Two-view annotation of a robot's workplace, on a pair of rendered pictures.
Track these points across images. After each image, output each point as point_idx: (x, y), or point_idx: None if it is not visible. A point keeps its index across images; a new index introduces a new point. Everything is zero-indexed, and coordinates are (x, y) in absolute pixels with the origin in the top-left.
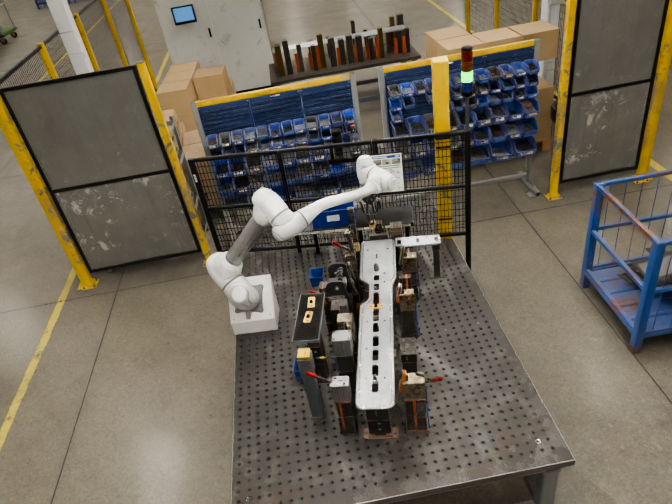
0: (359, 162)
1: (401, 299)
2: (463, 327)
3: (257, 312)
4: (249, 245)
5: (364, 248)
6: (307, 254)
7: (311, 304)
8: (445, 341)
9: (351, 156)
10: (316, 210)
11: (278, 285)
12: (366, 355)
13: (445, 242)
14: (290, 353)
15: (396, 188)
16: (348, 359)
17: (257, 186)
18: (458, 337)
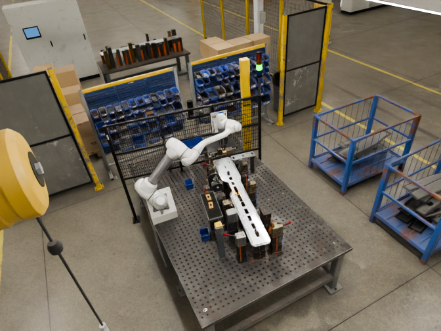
0: (218, 117)
1: (249, 187)
2: (277, 196)
3: (166, 209)
4: (164, 171)
5: (216, 163)
6: (175, 172)
7: (209, 198)
8: (271, 205)
9: (199, 114)
10: (202, 146)
11: None
12: (245, 219)
13: None
14: (191, 228)
15: None
16: (235, 223)
17: (146, 137)
18: (276, 201)
